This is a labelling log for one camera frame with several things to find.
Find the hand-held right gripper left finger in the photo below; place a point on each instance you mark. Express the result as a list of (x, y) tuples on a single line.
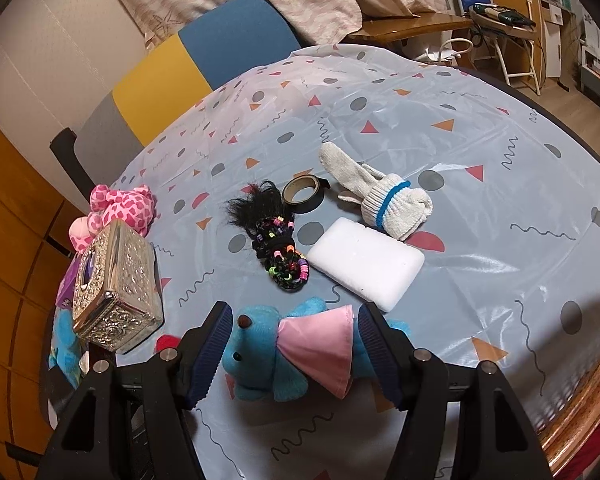
[(212, 350)]

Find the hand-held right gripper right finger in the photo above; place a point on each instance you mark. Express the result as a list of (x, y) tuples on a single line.
[(377, 355)]

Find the red embroidered cloth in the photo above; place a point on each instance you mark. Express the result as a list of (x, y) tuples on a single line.
[(167, 342)]

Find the blue teddy bear pink dress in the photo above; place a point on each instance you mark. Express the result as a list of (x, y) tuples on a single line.
[(260, 350)]

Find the white sponge block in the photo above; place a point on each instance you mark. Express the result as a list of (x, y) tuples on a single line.
[(365, 260)]

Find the blue plush toy with lollipop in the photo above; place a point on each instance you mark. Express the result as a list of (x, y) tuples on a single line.
[(62, 345)]

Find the white knit glove blue stripe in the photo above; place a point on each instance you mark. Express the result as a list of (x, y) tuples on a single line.
[(380, 195)]

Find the black tape roll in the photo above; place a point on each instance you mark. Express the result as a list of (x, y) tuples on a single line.
[(312, 200)]

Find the silver ornate tissue box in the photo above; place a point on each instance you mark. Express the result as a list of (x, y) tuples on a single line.
[(130, 280)]

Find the purple box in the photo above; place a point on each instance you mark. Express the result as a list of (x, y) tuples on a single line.
[(66, 290)]

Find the pink spotted plush toy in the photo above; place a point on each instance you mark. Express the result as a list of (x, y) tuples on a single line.
[(125, 210)]

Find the rattan chair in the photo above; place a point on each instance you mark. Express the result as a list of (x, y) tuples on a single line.
[(585, 395)]

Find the wooden wardrobe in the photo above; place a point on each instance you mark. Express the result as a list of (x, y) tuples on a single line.
[(10, 260)]

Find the grey yellow blue chair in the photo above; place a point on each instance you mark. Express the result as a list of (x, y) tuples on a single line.
[(145, 80)]

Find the white folding table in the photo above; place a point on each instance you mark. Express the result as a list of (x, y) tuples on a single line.
[(525, 76)]

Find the wooden side table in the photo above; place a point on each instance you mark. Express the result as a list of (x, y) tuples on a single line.
[(420, 22)]

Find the grey low cabinet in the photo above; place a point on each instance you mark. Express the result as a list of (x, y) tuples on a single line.
[(595, 80)]

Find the black power tool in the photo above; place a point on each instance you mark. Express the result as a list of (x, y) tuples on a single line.
[(500, 12)]

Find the small wooden cabinet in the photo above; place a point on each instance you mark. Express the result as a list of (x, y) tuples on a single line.
[(560, 40)]

